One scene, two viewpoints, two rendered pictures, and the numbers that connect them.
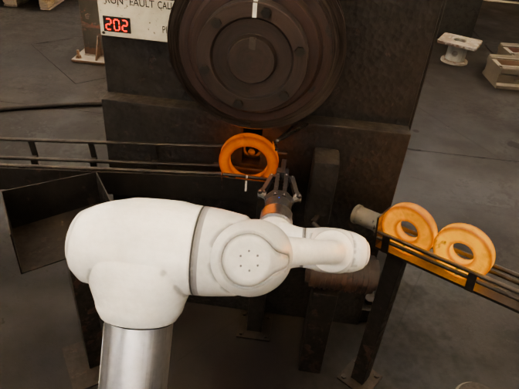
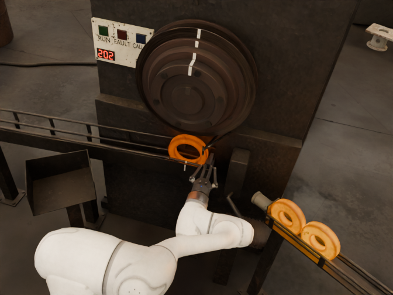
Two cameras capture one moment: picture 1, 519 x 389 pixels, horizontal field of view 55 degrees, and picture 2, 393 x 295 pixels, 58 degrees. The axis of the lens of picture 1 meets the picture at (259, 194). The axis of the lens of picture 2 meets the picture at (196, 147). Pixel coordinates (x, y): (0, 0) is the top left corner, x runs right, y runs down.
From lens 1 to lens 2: 0.36 m
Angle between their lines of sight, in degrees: 9
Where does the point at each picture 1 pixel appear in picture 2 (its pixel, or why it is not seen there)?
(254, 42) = (189, 91)
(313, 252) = (205, 246)
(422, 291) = not seen: hidden behind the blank
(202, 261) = (109, 285)
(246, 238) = (133, 282)
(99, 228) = (52, 254)
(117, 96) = (106, 97)
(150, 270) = (79, 285)
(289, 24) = (213, 82)
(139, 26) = (120, 57)
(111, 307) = not seen: outside the picture
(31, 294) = not seen: hidden behind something
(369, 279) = (259, 240)
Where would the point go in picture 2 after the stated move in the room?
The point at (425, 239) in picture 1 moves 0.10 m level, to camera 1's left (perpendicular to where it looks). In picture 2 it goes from (296, 227) to (271, 222)
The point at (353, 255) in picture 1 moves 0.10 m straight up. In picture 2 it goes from (240, 239) to (245, 223)
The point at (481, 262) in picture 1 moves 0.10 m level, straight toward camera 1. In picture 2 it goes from (329, 251) to (317, 269)
